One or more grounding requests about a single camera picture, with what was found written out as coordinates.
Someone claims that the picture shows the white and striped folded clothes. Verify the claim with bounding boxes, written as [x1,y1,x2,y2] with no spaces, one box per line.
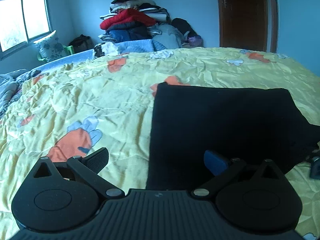
[100,0,171,23]

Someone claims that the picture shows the grey white crumpled blanket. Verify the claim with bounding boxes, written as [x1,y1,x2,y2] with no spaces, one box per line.
[1,69,41,118]

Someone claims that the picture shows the yellow floral bed quilt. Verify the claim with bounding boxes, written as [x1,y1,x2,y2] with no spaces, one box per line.
[1,48,319,239]

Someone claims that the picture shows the blue bed sheet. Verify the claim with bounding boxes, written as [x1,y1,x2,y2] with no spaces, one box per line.
[33,39,166,72]

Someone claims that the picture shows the grey garment on pile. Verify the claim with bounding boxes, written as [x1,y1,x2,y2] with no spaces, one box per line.
[148,23,185,49]

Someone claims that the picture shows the brown wooden door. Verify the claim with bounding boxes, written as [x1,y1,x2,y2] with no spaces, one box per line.
[218,0,278,52]

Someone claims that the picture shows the black backpack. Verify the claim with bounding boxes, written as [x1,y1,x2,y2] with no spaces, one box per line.
[171,18,197,39]

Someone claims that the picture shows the green plastic chair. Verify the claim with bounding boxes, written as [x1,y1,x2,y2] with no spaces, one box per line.
[37,46,75,63]

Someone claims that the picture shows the window with white frame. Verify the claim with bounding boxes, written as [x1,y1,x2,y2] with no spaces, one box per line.
[1,0,53,59]

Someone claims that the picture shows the black bag by wall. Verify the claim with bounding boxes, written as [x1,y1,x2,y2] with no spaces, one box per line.
[69,34,94,53]

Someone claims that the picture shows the red puffy jacket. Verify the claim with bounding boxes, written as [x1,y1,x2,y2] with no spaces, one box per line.
[100,8,156,30]

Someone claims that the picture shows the floral white pillow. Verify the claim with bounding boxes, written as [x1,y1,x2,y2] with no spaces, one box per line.
[34,31,67,62]

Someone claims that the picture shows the navy blue jacket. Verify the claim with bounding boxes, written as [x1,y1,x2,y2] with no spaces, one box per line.
[106,21,152,43]

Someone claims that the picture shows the black pants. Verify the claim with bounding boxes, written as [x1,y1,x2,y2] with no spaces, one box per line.
[146,82,319,190]

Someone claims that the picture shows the purple bag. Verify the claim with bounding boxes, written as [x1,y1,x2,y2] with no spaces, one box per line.
[188,35,203,48]

